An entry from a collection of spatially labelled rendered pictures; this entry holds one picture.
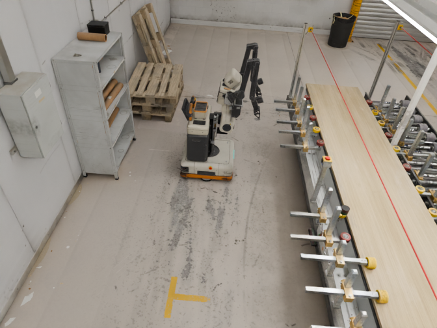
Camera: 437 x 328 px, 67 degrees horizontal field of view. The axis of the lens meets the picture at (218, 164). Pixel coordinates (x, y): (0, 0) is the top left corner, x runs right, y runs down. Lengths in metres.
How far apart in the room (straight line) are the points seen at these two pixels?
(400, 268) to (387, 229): 0.36
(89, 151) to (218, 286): 2.17
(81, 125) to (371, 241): 3.12
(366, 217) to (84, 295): 2.57
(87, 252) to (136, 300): 0.77
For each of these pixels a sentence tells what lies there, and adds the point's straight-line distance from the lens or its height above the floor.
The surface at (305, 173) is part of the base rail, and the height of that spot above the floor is 0.70.
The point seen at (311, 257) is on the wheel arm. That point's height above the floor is 0.96.
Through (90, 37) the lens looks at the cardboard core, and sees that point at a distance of 4.08.
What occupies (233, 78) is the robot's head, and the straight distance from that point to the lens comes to 3.67.
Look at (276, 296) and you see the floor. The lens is 3.39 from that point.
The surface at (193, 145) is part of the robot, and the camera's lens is 3.96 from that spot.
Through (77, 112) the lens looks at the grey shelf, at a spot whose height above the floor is 0.96.
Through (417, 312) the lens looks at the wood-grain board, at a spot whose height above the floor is 0.90.
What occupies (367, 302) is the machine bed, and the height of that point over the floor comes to 0.78.
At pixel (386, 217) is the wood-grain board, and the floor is 0.90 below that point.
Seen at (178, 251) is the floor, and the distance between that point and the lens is 3.57.
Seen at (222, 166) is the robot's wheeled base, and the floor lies 0.27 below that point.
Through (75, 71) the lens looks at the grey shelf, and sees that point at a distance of 3.70.
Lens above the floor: 2.91
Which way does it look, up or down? 40 degrees down
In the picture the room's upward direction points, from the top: 4 degrees clockwise
